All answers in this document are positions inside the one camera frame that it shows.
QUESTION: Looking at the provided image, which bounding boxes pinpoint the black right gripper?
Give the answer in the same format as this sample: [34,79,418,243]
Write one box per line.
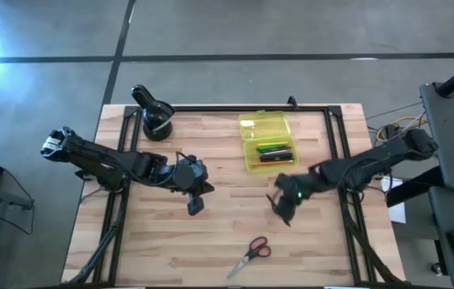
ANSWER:
[265,172,320,228]

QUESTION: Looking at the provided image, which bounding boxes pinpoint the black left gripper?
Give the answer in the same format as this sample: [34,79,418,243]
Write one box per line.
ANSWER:
[168,157,215,217]

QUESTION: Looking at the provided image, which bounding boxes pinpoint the red and black scissors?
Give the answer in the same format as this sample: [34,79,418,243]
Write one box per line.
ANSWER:
[226,235,272,281]

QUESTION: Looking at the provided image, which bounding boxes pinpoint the yellow-green transparent supply box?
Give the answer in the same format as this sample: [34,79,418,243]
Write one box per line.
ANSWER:
[237,110,301,175]

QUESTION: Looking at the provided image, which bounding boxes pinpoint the round white lamp on stand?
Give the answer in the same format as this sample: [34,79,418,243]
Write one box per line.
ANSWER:
[130,83,175,142]

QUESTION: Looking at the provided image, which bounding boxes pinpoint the white paper sheet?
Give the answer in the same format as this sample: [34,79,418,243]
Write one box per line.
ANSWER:
[379,176,407,225]

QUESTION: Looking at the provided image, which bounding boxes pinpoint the black device stand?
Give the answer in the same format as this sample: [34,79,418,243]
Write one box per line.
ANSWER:
[0,180,35,212]

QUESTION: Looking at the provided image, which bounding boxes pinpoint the yellow cable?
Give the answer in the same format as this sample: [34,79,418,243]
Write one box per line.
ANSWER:
[375,115,427,142]

